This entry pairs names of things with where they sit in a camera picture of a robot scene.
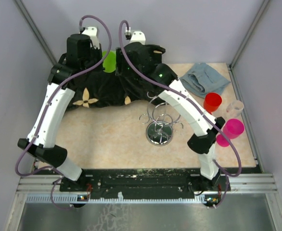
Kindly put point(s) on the chrome wine glass rack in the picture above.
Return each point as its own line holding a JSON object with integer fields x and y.
{"x": 160, "y": 124}

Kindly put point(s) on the grey slotted cable duct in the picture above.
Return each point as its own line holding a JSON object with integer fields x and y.
{"x": 65, "y": 198}

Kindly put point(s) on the clear wine glass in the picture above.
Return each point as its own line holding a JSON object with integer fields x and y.
{"x": 234, "y": 109}

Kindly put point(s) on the folded light blue jeans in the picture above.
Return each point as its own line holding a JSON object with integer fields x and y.
{"x": 202, "y": 79}

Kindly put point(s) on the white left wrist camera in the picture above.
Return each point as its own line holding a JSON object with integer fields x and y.
{"x": 92, "y": 32}

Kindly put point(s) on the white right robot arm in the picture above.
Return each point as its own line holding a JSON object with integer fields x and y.
{"x": 204, "y": 125}

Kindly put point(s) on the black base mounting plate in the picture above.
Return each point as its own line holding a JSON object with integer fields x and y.
{"x": 142, "y": 183}

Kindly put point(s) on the aluminium corner frame rail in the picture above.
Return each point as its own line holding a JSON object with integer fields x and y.
{"x": 261, "y": 11}

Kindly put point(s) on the pink wine glass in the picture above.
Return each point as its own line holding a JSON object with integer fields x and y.
{"x": 232, "y": 129}

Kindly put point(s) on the red wine glass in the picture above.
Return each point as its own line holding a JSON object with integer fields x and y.
{"x": 212, "y": 102}

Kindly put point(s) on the left aluminium corner rail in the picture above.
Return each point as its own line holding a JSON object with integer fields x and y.
{"x": 35, "y": 30}

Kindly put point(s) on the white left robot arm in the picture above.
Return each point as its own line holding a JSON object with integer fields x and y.
{"x": 83, "y": 53}

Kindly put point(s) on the black floral pattern blanket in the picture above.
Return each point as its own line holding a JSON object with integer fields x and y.
{"x": 99, "y": 89}

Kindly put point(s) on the green wine glass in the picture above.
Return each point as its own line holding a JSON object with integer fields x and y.
{"x": 109, "y": 64}

